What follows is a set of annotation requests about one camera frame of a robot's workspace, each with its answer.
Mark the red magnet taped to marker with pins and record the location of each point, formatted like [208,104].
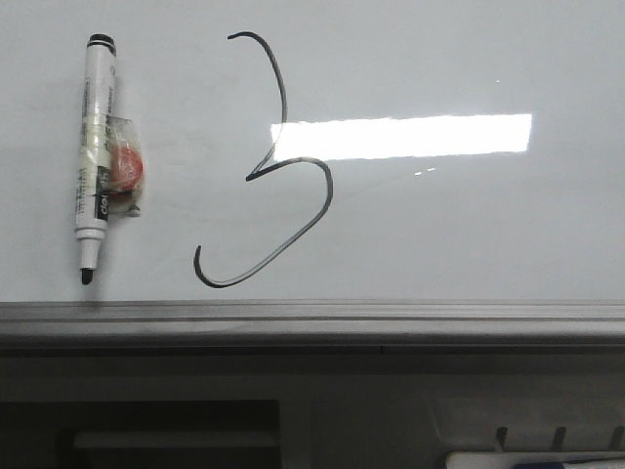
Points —
[128,169]

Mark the white marker tray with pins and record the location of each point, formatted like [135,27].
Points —
[556,455]

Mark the white whiteboard with aluminium frame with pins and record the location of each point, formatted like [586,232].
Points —
[393,173]

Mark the white black-ink whiteboard marker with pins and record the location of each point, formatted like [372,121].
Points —
[95,153]

